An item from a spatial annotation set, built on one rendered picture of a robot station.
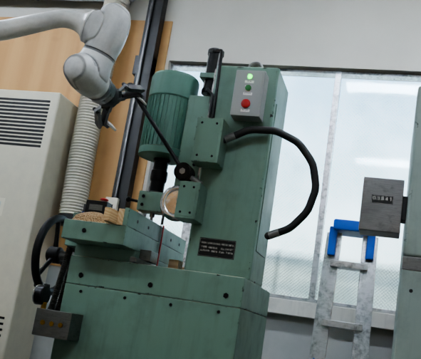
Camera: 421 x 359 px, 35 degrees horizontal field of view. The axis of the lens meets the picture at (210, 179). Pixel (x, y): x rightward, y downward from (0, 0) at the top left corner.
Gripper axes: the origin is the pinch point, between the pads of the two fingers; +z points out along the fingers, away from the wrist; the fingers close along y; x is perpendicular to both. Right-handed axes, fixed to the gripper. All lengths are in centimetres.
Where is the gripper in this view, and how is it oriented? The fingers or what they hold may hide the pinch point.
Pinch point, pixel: (127, 114)
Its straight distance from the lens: 233.3
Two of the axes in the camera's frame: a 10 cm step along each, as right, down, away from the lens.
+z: 2.6, 2.5, 9.3
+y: 7.7, -6.4, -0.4
